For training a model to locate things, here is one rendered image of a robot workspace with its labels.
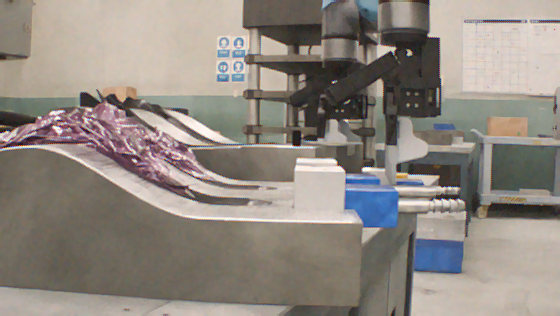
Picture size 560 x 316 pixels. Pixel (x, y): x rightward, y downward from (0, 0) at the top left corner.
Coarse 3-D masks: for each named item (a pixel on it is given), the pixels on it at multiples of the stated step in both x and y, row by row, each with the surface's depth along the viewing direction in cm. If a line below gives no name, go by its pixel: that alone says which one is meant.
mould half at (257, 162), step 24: (144, 120) 85; (192, 120) 100; (264, 144) 73; (288, 144) 75; (312, 144) 77; (336, 144) 80; (360, 144) 90; (216, 168) 71; (240, 168) 70; (264, 168) 69; (288, 168) 68; (360, 168) 90
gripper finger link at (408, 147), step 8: (400, 120) 83; (408, 120) 82; (400, 128) 82; (408, 128) 82; (400, 136) 82; (408, 136) 82; (400, 144) 82; (408, 144) 82; (416, 144) 82; (424, 144) 81; (392, 152) 81; (400, 152) 82; (408, 152) 81; (416, 152) 81; (424, 152) 81; (392, 160) 81; (400, 160) 81; (408, 160) 81; (384, 168) 82; (392, 168) 81; (392, 176) 82; (392, 184) 82
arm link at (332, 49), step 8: (328, 40) 121; (336, 40) 120; (344, 40) 120; (352, 40) 120; (328, 48) 121; (336, 48) 120; (344, 48) 120; (352, 48) 120; (328, 56) 121; (336, 56) 120; (344, 56) 120; (352, 56) 121
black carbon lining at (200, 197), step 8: (192, 176) 55; (216, 184) 59; (224, 184) 59; (232, 184) 59; (192, 192) 48; (192, 200) 44; (200, 200) 48; (208, 200) 48; (216, 200) 48; (224, 200) 48; (232, 200) 48; (240, 200) 48; (248, 200) 48; (256, 200) 48
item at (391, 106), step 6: (390, 96) 81; (390, 102) 81; (396, 102) 81; (390, 108) 81; (396, 108) 81; (390, 114) 81; (396, 114) 81; (390, 120) 81; (396, 120) 81; (390, 126) 81; (396, 126) 81; (390, 132) 81; (396, 132) 81; (390, 138) 81; (396, 138) 81; (390, 144) 81; (396, 144) 81
